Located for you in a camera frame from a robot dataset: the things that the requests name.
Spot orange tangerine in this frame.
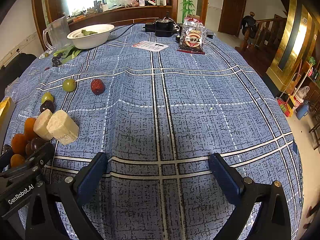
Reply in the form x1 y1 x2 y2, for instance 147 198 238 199
24 118 37 141
11 133 28 155
10 154 25 168

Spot dark plum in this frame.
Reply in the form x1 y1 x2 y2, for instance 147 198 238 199
40 100 55 113
30 137 46 152

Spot green grape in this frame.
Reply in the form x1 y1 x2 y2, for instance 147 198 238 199
41 92 54 103
62 79 76 92

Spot black power adapter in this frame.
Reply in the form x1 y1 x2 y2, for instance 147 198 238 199
144 17 181 37

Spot white red paper card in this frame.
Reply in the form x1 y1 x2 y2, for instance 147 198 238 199
132 41 168 52

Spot blue plaid tablecloth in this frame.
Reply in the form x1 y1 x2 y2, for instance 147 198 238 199
4 24 303 239

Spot dark grapes by vegetable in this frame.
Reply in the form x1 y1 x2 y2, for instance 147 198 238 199
52 53 62 67

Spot white bowl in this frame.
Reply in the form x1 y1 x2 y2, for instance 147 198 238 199
67 24 115 50

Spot yellow rimmed white tray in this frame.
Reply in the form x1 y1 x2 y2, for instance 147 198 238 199
0 96 12 127

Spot red jujube date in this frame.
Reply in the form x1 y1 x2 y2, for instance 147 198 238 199
91 79 105 95

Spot black sofa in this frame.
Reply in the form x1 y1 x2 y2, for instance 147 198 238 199
0 53 36 100

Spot white sugarcane chunk front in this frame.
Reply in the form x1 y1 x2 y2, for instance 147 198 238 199
47 110 79 145

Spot green leafy vegetable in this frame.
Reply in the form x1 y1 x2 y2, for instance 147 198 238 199
53 45 82 64

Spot snack packet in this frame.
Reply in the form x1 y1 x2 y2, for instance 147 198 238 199
177 17 207 55

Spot clear glass mug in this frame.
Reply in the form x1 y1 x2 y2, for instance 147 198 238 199
42 16 71 50

